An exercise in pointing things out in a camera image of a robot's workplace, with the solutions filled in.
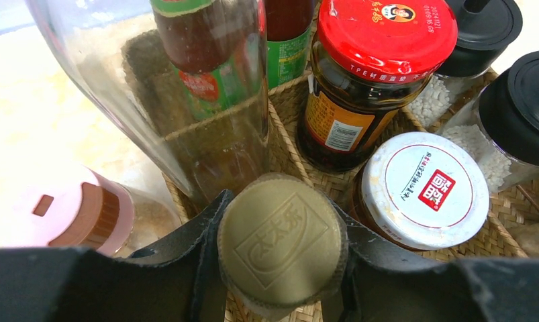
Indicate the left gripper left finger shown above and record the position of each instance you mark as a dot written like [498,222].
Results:
[104,284]

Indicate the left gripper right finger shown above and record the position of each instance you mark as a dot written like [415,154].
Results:
[383,282]

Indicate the white lid sauce jar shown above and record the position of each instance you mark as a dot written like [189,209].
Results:
[420,191]

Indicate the yellow label pepper shaker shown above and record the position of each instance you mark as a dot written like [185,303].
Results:
[281,245]

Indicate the woven wicker divided tray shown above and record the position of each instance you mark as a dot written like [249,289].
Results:
[285,103]

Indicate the pink lid spice jar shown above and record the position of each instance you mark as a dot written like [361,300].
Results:
[72,205]

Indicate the tall glass oil bottle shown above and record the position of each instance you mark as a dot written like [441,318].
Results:
[113,52]

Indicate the black lid clear jar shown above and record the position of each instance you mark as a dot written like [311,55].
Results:
[485,30]
[499,127]

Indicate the red lid sauce jar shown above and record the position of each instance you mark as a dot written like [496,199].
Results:
[368,60]

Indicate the yellow cap chili sauce bottle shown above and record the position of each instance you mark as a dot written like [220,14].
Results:
[216,49]

